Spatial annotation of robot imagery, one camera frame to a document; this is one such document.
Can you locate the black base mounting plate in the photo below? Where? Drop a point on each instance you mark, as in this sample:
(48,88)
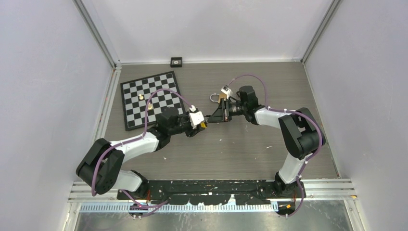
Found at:
(213,192)

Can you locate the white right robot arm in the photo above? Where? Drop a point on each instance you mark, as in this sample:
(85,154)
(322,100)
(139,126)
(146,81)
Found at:
(301,134)

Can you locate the brass padlock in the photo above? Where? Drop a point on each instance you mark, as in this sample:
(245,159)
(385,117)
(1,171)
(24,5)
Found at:
(217,97)

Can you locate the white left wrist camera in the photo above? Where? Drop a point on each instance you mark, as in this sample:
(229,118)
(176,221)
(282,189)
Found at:
(196,116)

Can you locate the black white chessboard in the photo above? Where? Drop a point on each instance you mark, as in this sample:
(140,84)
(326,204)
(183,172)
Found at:
(134,109)

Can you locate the small black square box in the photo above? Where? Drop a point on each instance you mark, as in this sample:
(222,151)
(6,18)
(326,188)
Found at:
(176,62)

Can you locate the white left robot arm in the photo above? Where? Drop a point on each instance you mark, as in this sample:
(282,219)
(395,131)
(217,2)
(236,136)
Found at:
(101,168)

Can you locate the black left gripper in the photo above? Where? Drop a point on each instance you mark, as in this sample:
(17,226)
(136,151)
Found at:
(192,131)

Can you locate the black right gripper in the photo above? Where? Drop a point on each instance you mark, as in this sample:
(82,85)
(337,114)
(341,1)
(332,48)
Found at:
(222,114)

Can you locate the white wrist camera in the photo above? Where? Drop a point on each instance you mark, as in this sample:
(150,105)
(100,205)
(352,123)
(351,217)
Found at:
(196,116)
(225,93)

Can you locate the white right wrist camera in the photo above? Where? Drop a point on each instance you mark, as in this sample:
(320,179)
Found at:
(225,93)

